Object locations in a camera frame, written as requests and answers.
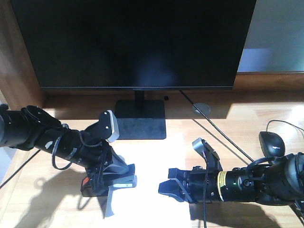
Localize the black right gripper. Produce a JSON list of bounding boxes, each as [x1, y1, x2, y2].
[[158, 166, 220, 204]]

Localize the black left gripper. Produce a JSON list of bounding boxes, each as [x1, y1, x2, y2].
[[78, 131, 135, 218]]

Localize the black stapler with orange button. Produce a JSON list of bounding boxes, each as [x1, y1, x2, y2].
[[80, 175, 137, 197]]

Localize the white paper sheets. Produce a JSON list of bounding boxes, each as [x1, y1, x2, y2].
[[104, 133, 191, 228]]

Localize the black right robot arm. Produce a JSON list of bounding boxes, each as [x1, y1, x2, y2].
[[158, 152, 304, 210]]

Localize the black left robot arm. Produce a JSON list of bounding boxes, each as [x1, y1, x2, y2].
[[0, 104, 136, 197]]

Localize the black object on desk edge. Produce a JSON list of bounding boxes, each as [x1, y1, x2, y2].
[[259, 131, 285, 157]]

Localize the black computer monitor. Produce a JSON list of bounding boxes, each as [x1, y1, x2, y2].
[[11, 0, 256, 140]]

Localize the wooden shelf unit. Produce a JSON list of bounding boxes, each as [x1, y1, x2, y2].
[[0, 0, 46, 110]]

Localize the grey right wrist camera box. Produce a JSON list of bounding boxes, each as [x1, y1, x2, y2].
[[192, 138, 223, 171]]

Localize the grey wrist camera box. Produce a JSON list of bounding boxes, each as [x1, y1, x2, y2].
[[192, 138, 223, 171], [97, 110, 119, 143]]

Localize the black camera cable loop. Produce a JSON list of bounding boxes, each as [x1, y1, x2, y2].
[[51, 123, 84, 171]]

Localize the grey desk cable grommet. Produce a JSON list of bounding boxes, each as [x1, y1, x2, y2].
[[192, 103, 211, 115]]

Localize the black monitor cable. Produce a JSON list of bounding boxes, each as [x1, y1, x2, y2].
[[179, 89, 254, 162]]

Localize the black mouse cable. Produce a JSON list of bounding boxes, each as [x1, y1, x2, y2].
[[266, 120, 304, 138]]

